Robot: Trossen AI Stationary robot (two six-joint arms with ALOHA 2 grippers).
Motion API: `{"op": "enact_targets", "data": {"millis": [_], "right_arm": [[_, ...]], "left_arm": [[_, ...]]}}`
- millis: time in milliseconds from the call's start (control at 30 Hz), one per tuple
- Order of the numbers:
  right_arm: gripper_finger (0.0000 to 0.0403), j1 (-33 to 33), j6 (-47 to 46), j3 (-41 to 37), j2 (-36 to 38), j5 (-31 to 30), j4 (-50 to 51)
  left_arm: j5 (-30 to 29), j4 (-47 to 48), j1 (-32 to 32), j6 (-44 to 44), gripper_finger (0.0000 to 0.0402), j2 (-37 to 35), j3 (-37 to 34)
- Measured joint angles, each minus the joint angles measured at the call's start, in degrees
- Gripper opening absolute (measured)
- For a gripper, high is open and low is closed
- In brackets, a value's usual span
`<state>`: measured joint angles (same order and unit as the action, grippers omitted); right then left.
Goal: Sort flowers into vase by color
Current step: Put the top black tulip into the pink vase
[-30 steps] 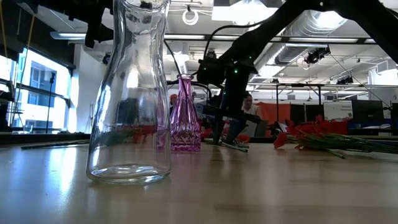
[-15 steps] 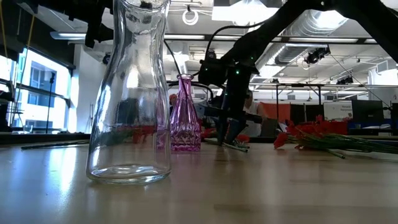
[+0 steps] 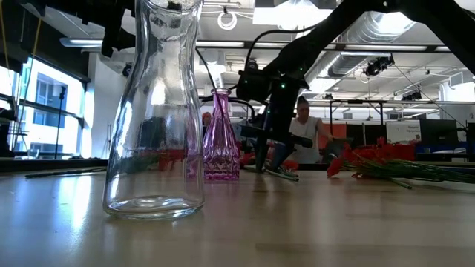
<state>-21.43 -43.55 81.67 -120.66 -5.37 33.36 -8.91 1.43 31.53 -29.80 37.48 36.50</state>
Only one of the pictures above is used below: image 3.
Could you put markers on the black monitor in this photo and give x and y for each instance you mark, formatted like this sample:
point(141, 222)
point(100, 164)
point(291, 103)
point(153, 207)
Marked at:
point(439, 131)

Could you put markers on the clear glass vase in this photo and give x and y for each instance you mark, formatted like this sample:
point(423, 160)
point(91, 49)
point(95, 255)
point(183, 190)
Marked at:
point(122, 148)

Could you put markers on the pink glass vase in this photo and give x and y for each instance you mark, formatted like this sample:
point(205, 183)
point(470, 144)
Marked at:
point(221, 155)

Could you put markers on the person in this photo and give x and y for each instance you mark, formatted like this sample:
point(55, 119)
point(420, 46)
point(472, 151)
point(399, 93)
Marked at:
point(308, 126)
point(206, 118)

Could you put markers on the black tripod stand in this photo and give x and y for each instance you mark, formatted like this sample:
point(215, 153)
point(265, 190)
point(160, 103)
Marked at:
point(59, 122)

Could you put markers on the red carnation bunch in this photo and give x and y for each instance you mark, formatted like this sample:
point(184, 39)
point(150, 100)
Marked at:
point(170, 157)
point(288, 165)
point(371, 154)

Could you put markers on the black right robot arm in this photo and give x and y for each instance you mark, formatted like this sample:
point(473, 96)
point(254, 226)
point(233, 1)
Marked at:
point(315, 44)

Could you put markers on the long ceiling light strip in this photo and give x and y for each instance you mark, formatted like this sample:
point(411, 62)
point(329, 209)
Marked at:
point(386, 47)

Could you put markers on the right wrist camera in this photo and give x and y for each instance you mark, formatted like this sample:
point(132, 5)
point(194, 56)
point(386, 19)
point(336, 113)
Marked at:
point(254, 87)

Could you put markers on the white board with text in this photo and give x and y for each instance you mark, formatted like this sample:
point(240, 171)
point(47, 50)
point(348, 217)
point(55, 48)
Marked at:
point(402, 130)

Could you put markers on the red box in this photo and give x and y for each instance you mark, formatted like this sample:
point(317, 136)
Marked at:
point(406, 152)

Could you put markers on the black equipment rack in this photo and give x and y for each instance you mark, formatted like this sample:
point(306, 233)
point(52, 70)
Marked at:
point(5, 144)

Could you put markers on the blue desk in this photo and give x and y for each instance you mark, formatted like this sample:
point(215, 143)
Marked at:
point(445, 148)

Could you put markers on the small black light fixture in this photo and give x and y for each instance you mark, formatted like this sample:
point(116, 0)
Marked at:
point(412, 96)

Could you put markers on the black stage light cluster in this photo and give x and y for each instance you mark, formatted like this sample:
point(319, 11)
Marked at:
point(378, 66)

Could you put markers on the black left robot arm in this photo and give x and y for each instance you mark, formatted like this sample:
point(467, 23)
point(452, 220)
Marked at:
point(115, 22)

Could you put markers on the orange partition panel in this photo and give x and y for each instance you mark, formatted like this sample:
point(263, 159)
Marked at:
point(339, 130)

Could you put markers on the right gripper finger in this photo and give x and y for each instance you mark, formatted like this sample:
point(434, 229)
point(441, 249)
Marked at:
point(281, 157)
point(262, 155)

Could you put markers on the black partition panel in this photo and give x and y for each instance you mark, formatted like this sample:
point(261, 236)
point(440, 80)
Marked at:
point(365, 133)

